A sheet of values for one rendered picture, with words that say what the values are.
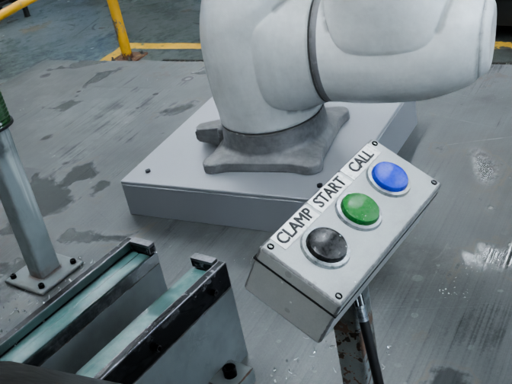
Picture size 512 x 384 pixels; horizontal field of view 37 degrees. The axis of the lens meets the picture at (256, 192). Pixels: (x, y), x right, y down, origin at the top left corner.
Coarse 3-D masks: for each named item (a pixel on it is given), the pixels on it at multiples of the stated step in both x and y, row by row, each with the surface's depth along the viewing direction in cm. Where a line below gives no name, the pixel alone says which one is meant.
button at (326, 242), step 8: (312, 232) 55; (320, 232) 55; (328, 232) 55; (336, 232) 55; (312, 240) 54; (320, 240) 54; (328, 240) 55; (336, 240) 55; (344, 240) 55; (312, 248) 54; (320, 248) 54; (328, 248) 54; (336, 248) 54; (344, 248) 55; (320, 256) 54; (328, 256) 54; (336, 256) 54; (344, 256) 54
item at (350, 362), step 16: (368, 288) 64; (352, 304) 62; (368, 304) 64; (352, 320) 63; (368, 320) 61; (336, 336) 65; (352, 336) 64; (368, 336) 61; (352, 352) 65; (368, 352) 62; (352, 368) 66; (368, 368) 66
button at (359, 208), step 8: (344, 200) 58; (352, 200) 58; (360, 200) 58; (368, 200) 58; (344, 208) 57; (352, 208) 57; (360, 208) 58; (368, 208) 58; (376, 208) 58; (352, 216) 57; (360, 216) 57; (368, 216) 57; (376, 216) 58; (360, 224) 57; (368, 224) 57
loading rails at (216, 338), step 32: (128, 256) 87; (192, 256) 82; (64, 288) 82; (96, 288) 83; (128, 288) 84; (160, 288) 88; (192, 288) 78; (224, 288) 81; (32, 320) 78; (64, 320) 79; (96, 320) 81; (128, 320) 85; (160, 320) 74; (192, 320) 78; (224, 320) 82; (0, 352) 75; (32, 352) 75; (64, 352) 78; (96, 352) 82; (128, 352) 71; (160, 352) 74; (192, 352) 78; (224, 352) 83
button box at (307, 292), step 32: (352, 160) 62; (384, 160) 63; (320, 192) 59; (352, 192) 59; (384, 192) 60; (416, 192) 62; (288, 224) 56; (320, 224) 57; (352, 224) 57; (384, 224) 58; (416, 224) 66; (256, 256) 55; (288, 256) 54; (352, 256) 55; (384, 256) 57; (256, 288) 56; (288, 288) 54; (320, 288) 53; (352, 288) 53; (288, 320) 56; (320, 320) 54
